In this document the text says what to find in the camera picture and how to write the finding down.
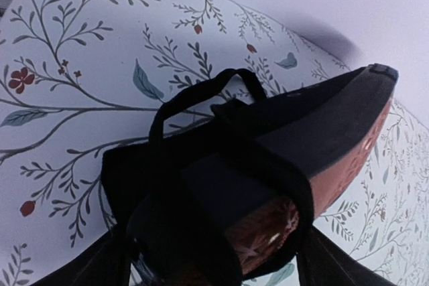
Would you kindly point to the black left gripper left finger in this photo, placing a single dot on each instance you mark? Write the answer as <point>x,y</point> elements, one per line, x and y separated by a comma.
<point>105,262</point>

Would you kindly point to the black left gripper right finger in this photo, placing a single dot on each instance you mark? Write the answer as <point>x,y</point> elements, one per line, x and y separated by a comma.
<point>321,262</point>

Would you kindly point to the red-soled shoe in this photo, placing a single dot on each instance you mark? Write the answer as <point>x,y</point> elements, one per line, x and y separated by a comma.
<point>232,190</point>

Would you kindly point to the floral tablecloth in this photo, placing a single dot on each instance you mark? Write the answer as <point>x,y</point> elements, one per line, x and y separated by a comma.
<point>79,77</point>

